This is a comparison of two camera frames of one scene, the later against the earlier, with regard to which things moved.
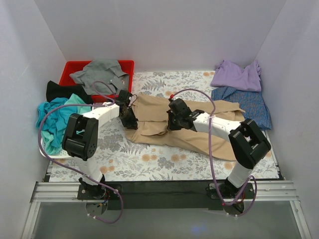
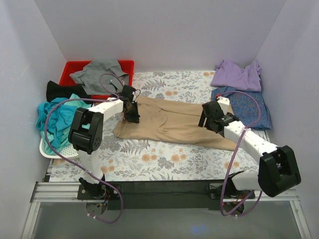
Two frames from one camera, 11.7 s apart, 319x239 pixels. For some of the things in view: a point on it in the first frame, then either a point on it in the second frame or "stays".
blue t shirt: x=55 y=120 stays
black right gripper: x=173 y=122 to x=208 y=119
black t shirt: x=54 y=90 stays
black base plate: x=166 y=195 stays
